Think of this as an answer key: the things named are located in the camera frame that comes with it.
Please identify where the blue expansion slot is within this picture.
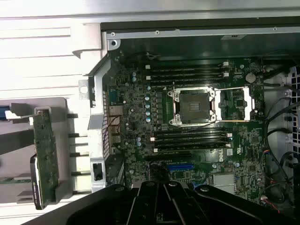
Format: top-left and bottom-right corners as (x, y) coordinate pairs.
(166, 163), (195, 171)

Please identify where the silver chipset heatsink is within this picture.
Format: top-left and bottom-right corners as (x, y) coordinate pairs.
(211, 174), (237, 188)

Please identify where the metal disk bay cage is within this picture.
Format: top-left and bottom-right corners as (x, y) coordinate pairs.
(262, 65), (300, 152)

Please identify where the metal socket cover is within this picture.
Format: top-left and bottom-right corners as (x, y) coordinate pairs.
(213, 86), (255, 123)

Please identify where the grey parts rack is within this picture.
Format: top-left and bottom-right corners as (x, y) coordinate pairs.
(0, 97), (91, 210)

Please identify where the black expansion slot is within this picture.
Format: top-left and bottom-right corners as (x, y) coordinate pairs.
(144, 153), (192, 162)

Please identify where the green RAM stick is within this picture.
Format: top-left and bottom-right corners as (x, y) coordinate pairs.
(0, 177), (31, 185)

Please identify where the black installed RAM stick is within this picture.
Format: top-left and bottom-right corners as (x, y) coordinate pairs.
(153, 127), (232, 141)
(153, 140), (233, 154)

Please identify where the black wire bundle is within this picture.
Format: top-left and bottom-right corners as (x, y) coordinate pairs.
(262, 95), (300, 211)

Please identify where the black open PC case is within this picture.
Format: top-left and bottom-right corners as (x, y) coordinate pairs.
(78, 16), (300, 211)

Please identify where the CPU socket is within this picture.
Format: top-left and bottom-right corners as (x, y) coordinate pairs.
(167, 86), (217, 128)

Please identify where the empty black RAM slot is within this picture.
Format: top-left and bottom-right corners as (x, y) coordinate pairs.
(144, 62), (231, 72)
(144, 72), (231, 83)

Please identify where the hard disk with blue caddy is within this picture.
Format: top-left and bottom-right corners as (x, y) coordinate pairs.
(0, 106), (12, 120)

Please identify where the green motherboard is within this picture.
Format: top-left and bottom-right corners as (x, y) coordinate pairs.
(106, 51), (268, 207)

